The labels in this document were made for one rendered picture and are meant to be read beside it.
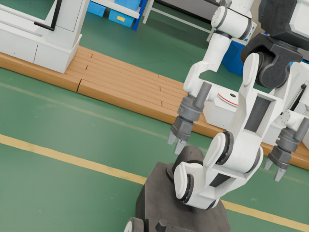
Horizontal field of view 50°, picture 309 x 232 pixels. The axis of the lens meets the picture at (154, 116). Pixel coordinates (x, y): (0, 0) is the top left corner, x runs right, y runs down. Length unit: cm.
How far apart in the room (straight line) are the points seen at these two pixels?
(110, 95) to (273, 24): 166
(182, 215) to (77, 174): 62
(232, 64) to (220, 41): 400
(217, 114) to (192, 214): 136
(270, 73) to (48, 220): 112
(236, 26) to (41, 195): 115
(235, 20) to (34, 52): 184
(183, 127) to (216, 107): 162
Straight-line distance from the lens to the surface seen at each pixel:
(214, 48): 126
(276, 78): 135
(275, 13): 130
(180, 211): 168
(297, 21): 128
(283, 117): 150
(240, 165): 136
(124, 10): 522
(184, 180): 159
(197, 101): 122
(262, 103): 137
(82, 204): 174
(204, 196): 155
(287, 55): 133
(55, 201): 171
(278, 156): 151
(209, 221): 173
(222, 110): 289
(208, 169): 138
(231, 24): 123
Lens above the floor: 118
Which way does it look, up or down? 25 degrees down
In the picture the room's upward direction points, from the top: 24 degrees clockwise
